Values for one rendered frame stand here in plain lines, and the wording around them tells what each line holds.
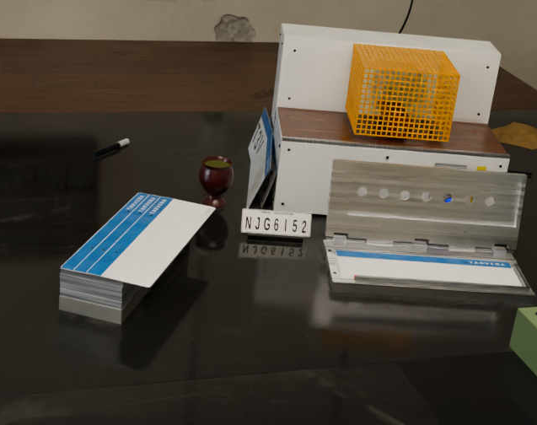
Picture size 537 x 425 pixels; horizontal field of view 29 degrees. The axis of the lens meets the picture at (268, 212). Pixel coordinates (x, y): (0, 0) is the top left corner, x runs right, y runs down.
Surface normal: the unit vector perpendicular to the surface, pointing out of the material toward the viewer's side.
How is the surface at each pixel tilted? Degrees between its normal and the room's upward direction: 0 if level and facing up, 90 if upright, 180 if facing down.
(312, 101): 90
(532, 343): 90
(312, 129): 0
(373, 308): 0
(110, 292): 90
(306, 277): 0
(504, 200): 79
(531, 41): 90
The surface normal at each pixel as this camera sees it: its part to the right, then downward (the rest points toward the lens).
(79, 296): -0.27, 0.38
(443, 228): 0.07, 0.24
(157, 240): 0.10, -0.91
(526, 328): -0.95, 0.04
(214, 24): 0.30, 0.43
